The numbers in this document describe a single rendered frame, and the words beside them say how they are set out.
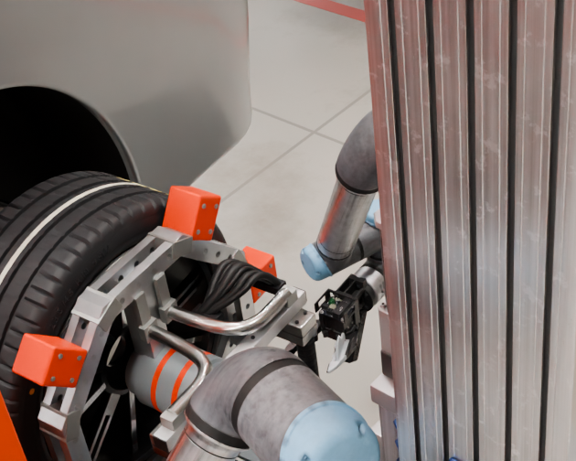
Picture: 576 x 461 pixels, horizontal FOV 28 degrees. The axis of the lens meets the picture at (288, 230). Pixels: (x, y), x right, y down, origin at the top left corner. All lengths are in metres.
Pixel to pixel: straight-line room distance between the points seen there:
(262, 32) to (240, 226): 1.36
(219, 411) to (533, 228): 0.46
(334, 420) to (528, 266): 0.28
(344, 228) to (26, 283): 0.58
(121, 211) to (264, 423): 0.89
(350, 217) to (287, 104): 2.49
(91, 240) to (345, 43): 2.98
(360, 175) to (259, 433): 0.74
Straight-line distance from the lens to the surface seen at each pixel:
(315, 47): 4.91
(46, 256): 2.08
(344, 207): 2.06
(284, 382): 1.32
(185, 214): 2.15
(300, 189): 4.07
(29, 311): 2.04
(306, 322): 2.15
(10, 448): 1.85
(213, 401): 1.39
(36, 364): 1.97
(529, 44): 1.03
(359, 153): 1.94
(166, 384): 2.16
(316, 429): 1.27
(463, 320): 1.29
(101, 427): 2.33
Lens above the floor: 2.41
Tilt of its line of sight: 38 degrees down
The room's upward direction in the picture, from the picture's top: 8 degrees counter-clockwise
